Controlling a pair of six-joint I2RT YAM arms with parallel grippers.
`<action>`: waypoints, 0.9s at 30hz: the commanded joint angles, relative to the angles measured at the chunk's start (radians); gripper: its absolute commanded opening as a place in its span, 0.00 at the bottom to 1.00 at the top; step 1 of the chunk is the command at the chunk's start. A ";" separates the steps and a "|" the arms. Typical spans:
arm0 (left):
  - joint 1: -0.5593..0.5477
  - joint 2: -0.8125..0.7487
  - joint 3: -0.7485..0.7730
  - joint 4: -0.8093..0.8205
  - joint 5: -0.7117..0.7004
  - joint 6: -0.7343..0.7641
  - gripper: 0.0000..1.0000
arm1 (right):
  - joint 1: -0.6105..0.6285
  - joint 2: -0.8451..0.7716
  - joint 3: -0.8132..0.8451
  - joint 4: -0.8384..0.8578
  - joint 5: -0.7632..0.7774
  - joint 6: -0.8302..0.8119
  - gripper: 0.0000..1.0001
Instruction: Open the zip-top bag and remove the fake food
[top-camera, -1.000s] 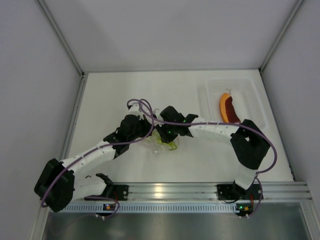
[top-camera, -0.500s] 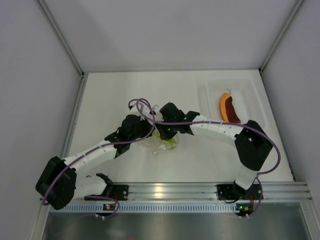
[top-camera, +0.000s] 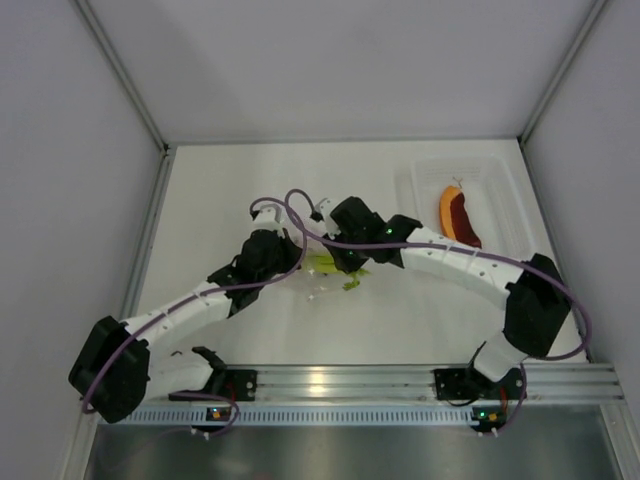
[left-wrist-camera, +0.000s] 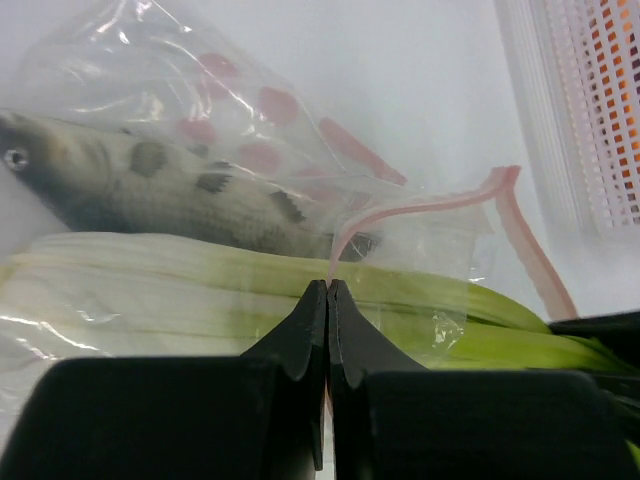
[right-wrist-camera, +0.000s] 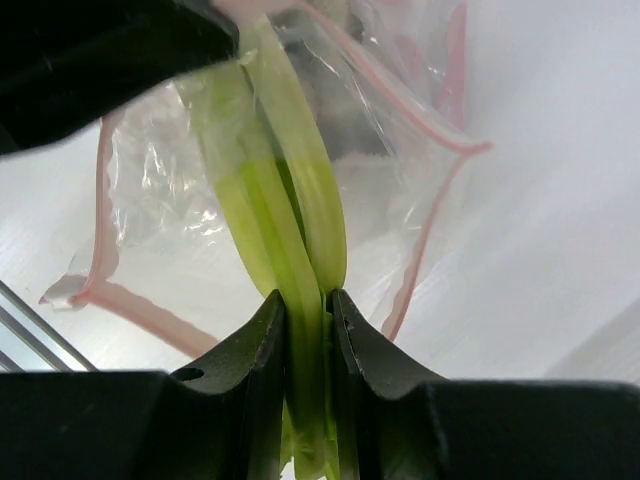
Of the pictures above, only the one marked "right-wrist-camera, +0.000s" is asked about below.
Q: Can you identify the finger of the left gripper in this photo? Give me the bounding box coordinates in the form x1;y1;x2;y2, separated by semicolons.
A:
1;0;239;153

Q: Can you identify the aluminium mounting rail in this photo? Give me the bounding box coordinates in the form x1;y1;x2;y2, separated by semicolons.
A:
1;282;97;373

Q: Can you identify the grey fake fish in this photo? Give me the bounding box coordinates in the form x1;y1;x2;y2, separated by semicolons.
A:
285;40;388;162

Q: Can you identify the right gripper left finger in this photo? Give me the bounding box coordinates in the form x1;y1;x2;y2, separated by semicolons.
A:
1;293;285;479

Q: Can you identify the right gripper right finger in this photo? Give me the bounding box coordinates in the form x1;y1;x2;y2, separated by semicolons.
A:
330;290;639;479

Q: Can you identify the clear zip top bag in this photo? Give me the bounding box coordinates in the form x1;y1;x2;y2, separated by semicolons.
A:
42;1;490;357

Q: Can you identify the green fake celery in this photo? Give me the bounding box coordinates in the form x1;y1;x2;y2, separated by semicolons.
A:
189;16;346;479

